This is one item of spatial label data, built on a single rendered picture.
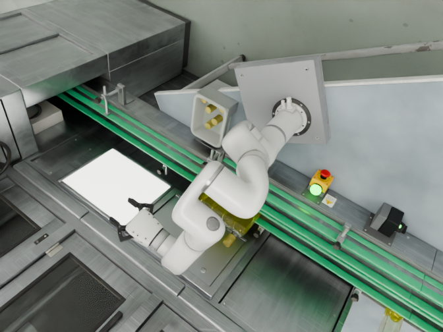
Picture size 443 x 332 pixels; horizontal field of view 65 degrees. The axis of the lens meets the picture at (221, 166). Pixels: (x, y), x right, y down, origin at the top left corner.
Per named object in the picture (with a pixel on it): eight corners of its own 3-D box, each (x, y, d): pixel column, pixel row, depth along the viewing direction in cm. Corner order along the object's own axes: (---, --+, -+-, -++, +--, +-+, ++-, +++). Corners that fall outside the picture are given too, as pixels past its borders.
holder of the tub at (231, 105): (200, 132, 175) (190, 139, 170) (207, 85, 156) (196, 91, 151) (229, 149, 169) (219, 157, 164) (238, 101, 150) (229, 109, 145)
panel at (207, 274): (113, 149, 187) (58, 184, 165) (112, 145, 185) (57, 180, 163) (254, 243, 158) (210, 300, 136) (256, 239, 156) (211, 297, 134)
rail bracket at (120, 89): (128, 99, 189) (95, 116, 174) (126, 71, 177) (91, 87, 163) (134, 103, 187) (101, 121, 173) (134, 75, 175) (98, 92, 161)
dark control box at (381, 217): (375, 213, 140) (369, 226, 134) (384, 201, 134) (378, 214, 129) (395, 224, 137) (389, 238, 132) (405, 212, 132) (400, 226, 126)
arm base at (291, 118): (273, 93, 131) (253, 111, 120) (304, 94, 124) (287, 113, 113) (277, 130, 138) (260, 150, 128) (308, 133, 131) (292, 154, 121)
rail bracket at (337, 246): (341, 223, 136) (329, 246, 127) (349, 212, 131) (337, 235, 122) (351, 229, 135) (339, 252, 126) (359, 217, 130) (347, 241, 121)
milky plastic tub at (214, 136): (200, 124, 171) (190, 132, 165) (206, 85, 155) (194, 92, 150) (230, 141, 165) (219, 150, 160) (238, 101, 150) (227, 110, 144)
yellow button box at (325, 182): (313, 179, 149) (306, 189, 144) (320, 166, 144) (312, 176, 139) (328, 187, 146) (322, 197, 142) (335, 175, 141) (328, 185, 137)
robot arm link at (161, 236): (151, 257, 120) (146, 251, 120) (167, 237, 125) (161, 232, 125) (155, 251, 114) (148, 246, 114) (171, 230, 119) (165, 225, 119)
